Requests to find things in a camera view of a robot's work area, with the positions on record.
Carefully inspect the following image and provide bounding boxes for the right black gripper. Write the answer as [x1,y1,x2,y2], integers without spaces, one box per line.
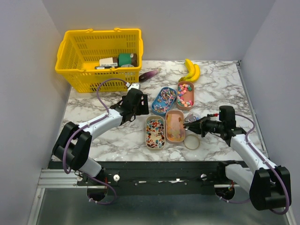
[184,114,225,137]

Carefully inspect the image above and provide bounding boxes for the blue tray swirl lollipops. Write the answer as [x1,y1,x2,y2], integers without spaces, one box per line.
[151,87,177,117]

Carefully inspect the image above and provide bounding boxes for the clear plastic jar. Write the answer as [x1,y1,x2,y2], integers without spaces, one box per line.
[184,112,201,123]

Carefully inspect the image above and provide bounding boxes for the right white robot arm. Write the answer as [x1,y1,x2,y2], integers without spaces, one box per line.
[184,105,292,215]

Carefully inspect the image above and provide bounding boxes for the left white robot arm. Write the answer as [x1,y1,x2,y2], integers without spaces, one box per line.
[52,88,149,185]

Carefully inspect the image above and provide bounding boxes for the pink tray popsicle candies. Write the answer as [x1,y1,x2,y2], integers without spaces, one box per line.
[165,110,186,144]

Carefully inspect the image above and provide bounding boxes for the pink tray star candies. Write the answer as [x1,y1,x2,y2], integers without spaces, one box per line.
[176,81,195,111]

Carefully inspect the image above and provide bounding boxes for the gold jar lid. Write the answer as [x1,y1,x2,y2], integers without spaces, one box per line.
[183,135,200,150]

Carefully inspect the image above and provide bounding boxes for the purple eggplant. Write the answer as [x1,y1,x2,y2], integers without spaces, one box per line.
[138,68,161,83]

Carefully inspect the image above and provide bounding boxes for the black flat box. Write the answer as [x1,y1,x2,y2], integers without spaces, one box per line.
[94,66,118,70]

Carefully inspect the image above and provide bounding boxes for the green and brown package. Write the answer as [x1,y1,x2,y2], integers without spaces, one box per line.
[118,53,138,67]

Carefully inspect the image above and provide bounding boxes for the beige tray round lollipops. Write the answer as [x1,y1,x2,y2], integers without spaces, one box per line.
[145,115,166,150]

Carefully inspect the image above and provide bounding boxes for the white and brown box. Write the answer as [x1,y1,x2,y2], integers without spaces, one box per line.
[99,57,118,68]

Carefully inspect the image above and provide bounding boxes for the yellow banana bunch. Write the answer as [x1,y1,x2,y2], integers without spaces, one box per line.
[178,59,201,83]

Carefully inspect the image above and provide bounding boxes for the yellow plastic shopping basket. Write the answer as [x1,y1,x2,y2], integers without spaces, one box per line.
[55,28,143,93]

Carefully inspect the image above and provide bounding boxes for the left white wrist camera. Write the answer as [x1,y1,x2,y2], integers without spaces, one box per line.
[127,82,141,91]

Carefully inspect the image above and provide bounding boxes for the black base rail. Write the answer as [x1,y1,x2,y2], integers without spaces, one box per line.
[46,160,256,196]

